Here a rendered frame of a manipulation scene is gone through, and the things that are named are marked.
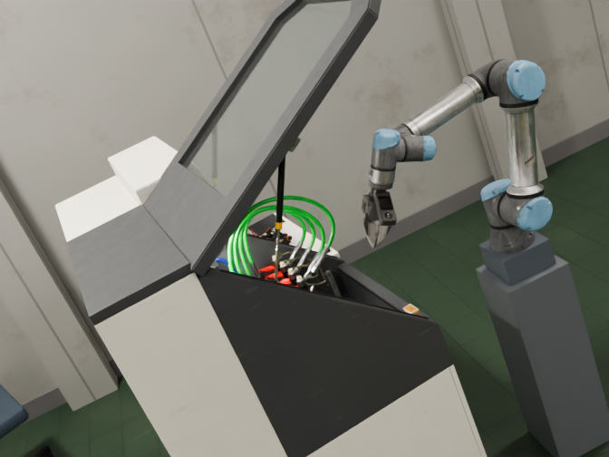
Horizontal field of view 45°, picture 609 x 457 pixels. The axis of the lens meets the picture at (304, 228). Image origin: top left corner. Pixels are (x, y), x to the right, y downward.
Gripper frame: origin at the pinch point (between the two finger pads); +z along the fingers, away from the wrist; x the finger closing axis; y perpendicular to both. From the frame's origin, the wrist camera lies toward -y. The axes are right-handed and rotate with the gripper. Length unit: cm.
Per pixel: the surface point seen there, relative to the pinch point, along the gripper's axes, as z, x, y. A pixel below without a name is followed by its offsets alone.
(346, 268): 29, -4, 42
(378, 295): 25.5, -8.0, 14.3
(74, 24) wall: -24, 111, 235
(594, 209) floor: 58, -187, 169
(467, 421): 53, -32, -19
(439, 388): 39.9, -20.0, -19.2
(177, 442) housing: 41, 60, -36
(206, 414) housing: 35, 52, -33
